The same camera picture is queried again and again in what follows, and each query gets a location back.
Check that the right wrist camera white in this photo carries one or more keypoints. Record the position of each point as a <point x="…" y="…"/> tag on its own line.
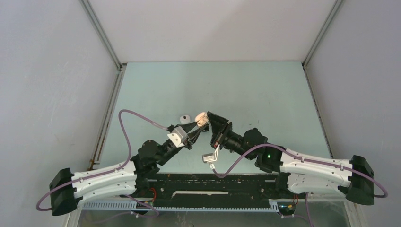
<point x="211" y="158"/>

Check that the aluminium rail frame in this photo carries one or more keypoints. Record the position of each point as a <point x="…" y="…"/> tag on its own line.
<point x="322" y="213"/>

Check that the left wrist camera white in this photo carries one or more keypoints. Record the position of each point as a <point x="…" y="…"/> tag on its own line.
<point x="178" y="136"/>

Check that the pink earbud charging case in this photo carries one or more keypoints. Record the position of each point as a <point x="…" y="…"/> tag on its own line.
<point x="201" y="119"/>

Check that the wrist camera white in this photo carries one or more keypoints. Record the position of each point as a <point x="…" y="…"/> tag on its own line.
<point x="178" y="136"/>
<point x="211" y="158"/>

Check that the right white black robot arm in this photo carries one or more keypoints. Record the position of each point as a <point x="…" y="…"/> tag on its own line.
<point x="298" y="173"/>

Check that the white earbud charging case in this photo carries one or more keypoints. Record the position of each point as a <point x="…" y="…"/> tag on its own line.
<point x="185" y="119"/>

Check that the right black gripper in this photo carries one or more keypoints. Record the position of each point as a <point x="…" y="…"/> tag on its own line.
<point x="221" y="127"/>

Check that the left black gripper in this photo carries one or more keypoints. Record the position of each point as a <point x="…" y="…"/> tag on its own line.
<point x="192" y="137"/>

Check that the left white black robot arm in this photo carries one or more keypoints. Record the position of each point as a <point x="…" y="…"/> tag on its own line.
<point x="68" y="190"/>

